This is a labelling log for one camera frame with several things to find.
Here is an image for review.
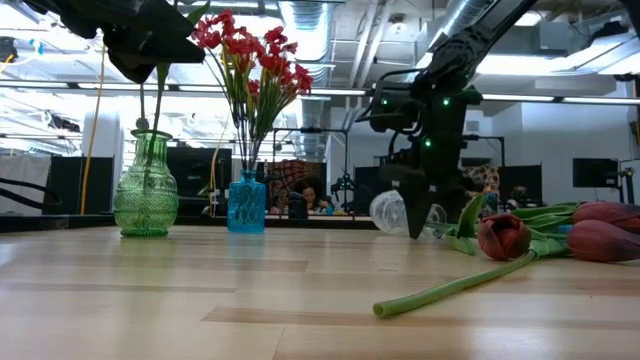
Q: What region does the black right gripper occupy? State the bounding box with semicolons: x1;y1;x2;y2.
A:
379;134;469;240

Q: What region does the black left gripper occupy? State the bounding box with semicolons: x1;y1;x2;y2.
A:
29;0;206;84

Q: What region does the clear glass vase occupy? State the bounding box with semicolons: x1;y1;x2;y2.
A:
368;188;449;239

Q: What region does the green glass vase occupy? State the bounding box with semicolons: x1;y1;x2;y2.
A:
112;128;180;239

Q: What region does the blue glass vase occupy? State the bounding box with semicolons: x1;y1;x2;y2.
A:
227;169;268;235

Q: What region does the black panel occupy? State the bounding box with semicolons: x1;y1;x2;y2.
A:
42;156;115;216
353;165;389;216
499;164;544;206

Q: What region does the floral patterned cloth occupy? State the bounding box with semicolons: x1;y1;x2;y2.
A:
464;164;501;194

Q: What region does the person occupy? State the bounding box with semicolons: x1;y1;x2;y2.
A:
509;184;534;209
292;177;331;214

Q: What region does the red patterned cloth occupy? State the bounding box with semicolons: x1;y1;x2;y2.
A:
264;159;326;211

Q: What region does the black ceiling fixture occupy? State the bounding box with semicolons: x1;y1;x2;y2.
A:
0;35;20;65

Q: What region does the white cloth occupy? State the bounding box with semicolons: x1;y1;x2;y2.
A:
0;154;51;216

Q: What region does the black desk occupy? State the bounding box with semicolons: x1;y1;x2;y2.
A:
549;194;640;226

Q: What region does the black rig frame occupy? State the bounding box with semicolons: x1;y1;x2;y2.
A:
462;133;506;169
272;127;350;166

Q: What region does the thin yellow hanging cable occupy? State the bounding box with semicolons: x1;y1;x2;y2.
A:
208;124;230;217

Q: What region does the black wall monitor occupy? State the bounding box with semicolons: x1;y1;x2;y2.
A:
572;157;620;189

